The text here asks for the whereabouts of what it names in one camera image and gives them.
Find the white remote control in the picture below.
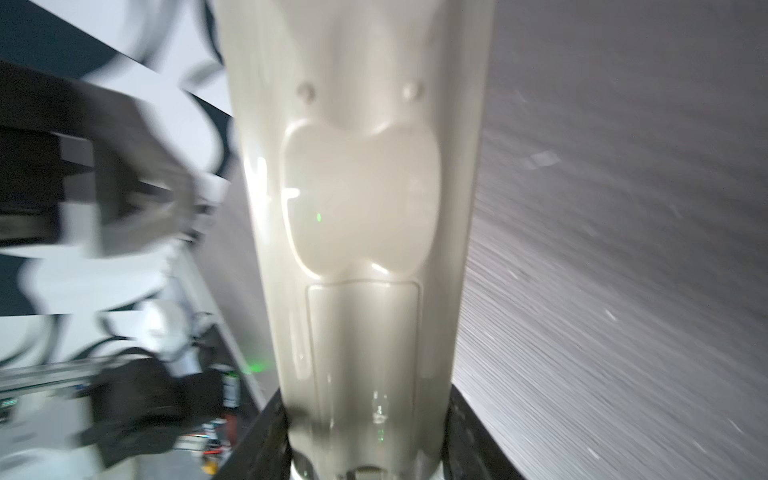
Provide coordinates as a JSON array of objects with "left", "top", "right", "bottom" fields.
[{"left": 215, "top": 1, "right": 495, "bottom": 479}]

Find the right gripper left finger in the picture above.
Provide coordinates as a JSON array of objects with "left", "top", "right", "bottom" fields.
[{"left": 213, "top": 390, "right": 291, "bottom": 480}]

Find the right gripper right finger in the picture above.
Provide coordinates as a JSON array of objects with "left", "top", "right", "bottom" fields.
[{"left": 442, "top": 385, "right": 525, "bottom": 480}]

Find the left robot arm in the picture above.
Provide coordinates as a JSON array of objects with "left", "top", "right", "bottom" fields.
[{"left": 1, "top": 62, "right": 239, "bottom": 479}]

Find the beige battery cover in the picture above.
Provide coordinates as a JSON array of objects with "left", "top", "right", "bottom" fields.
[{"left": 308, "top": 282, "right": 419, "bottom": 479}]

